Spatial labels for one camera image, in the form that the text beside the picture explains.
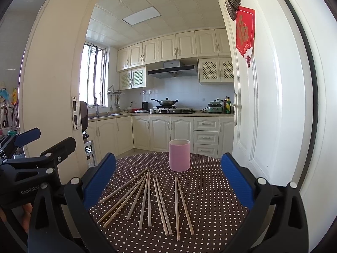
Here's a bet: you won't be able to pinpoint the wooden chopstick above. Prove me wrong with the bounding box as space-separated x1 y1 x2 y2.
98 174 146 223
155 176 173 235
103 175 146 228
174 177 180 242
138 171 150 230
126 171 148 221
147 172 152 228
99 168 149 203
177 180 195 236
153 178 168 236

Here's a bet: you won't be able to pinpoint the kitchen window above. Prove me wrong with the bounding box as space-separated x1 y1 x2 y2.
79 43 108 107

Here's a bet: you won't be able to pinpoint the metal storage rack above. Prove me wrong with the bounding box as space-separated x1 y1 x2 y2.
84 140 96 167

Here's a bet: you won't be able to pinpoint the cream upper cabinets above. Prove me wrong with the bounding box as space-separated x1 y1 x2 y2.
116 29 234 90

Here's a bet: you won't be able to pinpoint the green countertop appliance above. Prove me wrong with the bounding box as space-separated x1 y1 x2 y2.
208 99 223 113

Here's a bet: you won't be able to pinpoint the cream lower cabinets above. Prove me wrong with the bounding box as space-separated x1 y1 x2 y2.
87 113 234 159

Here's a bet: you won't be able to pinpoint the black electric kettle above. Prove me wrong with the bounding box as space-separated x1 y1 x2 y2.
142 102 148 111

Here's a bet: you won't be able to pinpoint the pink cylindrical utensil holder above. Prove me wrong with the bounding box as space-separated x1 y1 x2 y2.
169 139 191 172

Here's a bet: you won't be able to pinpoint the wall utensil rack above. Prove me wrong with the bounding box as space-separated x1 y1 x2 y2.
107 85 124 113

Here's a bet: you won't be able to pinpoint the person's left hand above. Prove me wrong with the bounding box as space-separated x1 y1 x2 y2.
21 203 33 233

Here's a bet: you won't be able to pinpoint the cream cabinets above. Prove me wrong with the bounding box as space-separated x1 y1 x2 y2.
116 29 234 90
87 113 234 159

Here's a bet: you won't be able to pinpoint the ceiling light panel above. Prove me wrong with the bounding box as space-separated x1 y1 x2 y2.
122 6 161 26

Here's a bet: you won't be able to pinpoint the green yellow bottle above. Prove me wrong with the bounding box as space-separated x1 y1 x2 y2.
226 97 231 114

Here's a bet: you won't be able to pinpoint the red fu character decoration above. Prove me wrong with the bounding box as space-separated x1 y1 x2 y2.
236 6 255 68

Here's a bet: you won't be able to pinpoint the black range hood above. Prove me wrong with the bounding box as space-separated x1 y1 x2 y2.
147 61 198 79

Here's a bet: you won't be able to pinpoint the silver door handle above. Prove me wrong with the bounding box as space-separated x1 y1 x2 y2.
233 93 242 127

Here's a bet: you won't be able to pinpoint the gas stove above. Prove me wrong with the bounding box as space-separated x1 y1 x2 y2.
149 106 194 114

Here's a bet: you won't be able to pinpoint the brown polka dot tablecloth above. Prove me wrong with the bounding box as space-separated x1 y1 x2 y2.
89 152 249 252

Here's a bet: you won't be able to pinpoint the wok with lid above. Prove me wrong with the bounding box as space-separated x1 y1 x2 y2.
151 98 178 107

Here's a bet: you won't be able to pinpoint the sink faucet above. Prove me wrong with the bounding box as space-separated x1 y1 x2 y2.
93 97 99 117

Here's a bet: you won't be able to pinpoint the black rice cooker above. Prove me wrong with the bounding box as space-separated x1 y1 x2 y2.
79 101 89 143

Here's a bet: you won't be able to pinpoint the white door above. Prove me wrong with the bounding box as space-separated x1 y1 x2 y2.
218 0 336 252

